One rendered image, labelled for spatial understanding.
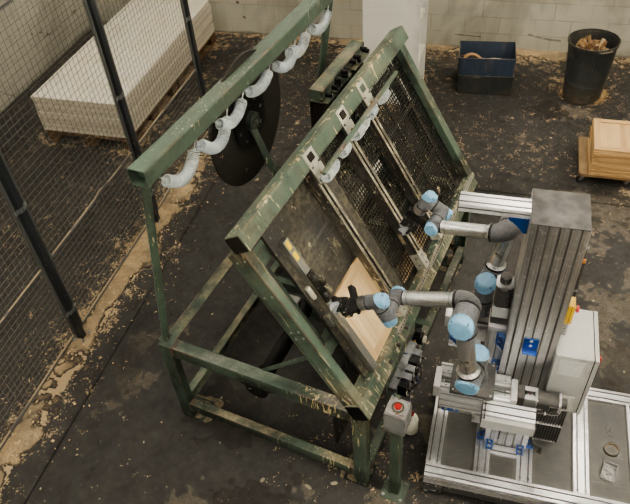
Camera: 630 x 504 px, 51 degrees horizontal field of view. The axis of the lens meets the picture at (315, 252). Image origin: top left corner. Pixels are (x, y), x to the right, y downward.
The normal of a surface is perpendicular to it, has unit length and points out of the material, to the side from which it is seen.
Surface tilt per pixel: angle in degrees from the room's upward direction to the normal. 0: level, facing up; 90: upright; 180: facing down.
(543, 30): 90
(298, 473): 0
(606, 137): 0
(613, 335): 0
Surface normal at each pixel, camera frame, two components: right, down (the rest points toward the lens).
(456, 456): -0.07, -0.72
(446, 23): -0.26, 0.69
